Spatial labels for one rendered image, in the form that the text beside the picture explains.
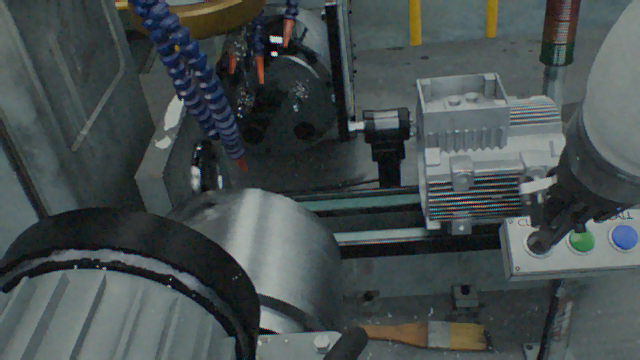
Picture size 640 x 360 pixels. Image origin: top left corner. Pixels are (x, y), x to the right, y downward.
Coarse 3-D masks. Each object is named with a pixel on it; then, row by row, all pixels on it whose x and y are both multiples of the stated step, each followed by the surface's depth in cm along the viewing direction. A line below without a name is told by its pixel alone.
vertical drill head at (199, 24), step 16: (160, 0) 75; (176, 0) 75; (192, 0) 75; (208, 0) 76; (224, 0) 75; (240, 0) 75; (256, 0) 77; (192, 16) 73; (208, 16) 74; (224, 16) 75; (240, 16) 76; (144, 32) 77; (192, 32) 74; (208, 32) 75; (224, 32) 76; (240, 32) 79; (240, 48) 80; (240, 64) 82
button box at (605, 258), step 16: (512, 224) 75; (528, 224) 75; (592, 224) 74; (608, 224) 74; (624, 224) 73; (512, 240) 74; (608, 240) 73; (512, 256) 74; (528, 256) 73; (544, 256) 73; (560, 256) 73; (576, 256) 73; (592, 256) 72; (608, 256) 72; (624, 256) 72; (512, 272) 73; (528, 272) 73; (544, 272) 73; (560, 272) 73; (576, 272) 74; (592, 272) 74; (608, 272) 74; (624, 272) 75
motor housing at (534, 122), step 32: (416, 128) 101; (512, 128) 88; (544, 128) 88; (448, 160) 89; (480, 160) 88; (512, 160) 87; (448, 192) 88; (480, 192) 89; (512, 192) 88; (480, 224) 97
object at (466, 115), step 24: (432, 96) 94; (456, 96) 90; (480, 96) 93; (504, 96) 86; (432, 120) 86; (456, 120) 86; (480, 120) 86; (504, 120) 85; (432, 144) 88; (456, 144) 88; (480, 144) 88; (504, 144) 88
